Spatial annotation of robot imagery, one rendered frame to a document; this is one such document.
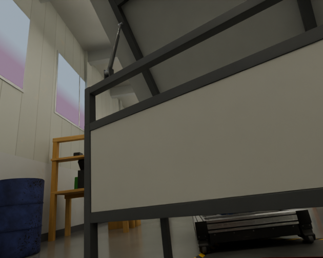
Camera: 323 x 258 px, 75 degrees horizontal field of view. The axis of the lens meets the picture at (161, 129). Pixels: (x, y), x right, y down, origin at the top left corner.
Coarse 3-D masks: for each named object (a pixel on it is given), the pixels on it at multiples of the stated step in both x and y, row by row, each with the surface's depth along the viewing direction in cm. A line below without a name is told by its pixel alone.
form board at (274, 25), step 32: (96, 0) 131; (160, 0) 117; (192, 0) 111; (224, 0) 106; (288, 0) 97; (320, 0) 93; (160, 32) 124; (224, 32) 112; (256, 32) 106; (288, 32) 101; (128, 64) 140; (160, 64) 132; (192, 64) 124; (224, 64) 118
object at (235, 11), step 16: (256, 0) 67; (272, 0) 65; (224, 16) 72; (240, 16) 70; (192, 32) 78; (208, 32) 75; (160, 48) 85; (176, 48) 81; (144, 64) 89; (112, 80) 98
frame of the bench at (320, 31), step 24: (288, 48) 59; (216, 72) 69; (168, 96) 78; (96, 120) 98; (288, 192) 52; (312, 192) 49; (96, 216) 85; (120, 216) 79; (144, 216) 73; (168, 216) 68; (96, 240) 87; (168, 240) 127
